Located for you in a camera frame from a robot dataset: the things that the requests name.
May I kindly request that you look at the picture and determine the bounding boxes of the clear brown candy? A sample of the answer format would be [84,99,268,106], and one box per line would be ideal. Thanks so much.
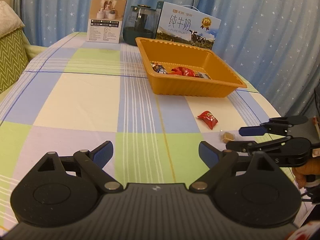
[219,130,239,144]

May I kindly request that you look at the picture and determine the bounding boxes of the red snack wrapper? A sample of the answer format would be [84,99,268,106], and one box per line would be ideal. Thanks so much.
[169,67,196,77]

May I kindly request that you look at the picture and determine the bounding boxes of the green snack packet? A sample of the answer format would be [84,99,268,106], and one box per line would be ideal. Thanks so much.
[194,71,210,80]

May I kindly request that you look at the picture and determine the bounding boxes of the person's right hand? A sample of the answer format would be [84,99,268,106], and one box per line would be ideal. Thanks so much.
[292,157,320,189]

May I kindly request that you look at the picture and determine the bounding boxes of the red candy packet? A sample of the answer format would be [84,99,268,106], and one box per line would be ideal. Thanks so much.
[197,111,219,130]

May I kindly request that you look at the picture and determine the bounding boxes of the plaid tablecloth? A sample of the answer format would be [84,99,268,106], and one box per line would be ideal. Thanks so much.
[1,33,278,233]

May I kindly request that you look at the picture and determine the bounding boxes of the orange plastic tray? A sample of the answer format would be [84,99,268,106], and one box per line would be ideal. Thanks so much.
[136,37,247,98]

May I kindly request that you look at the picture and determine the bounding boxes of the blue star curtain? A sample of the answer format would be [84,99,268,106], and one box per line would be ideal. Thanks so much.
[12,0,319,116]

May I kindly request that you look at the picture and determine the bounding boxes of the dark wrapped candy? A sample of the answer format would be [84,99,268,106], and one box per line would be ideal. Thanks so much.
[150,62,168,74]

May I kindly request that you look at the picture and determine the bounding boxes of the light green sofa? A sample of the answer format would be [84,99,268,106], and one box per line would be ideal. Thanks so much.
[0,33,47,102]

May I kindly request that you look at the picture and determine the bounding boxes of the green zigzag cushion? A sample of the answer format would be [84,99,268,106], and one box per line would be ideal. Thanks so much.
[0,29,29,93]

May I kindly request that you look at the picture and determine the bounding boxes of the blue milk carton box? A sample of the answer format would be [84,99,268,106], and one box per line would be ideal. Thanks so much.
[155,1,221,50]

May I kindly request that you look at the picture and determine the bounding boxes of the dark green glass jar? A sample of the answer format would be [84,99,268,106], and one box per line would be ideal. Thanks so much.
[123,4,157,46]

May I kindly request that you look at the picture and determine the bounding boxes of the small white product box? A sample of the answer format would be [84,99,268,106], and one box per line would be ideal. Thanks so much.
[87,0,127,43]

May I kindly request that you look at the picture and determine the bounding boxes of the beige pillow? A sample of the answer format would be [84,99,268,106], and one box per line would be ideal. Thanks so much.
[0,1,25,38]

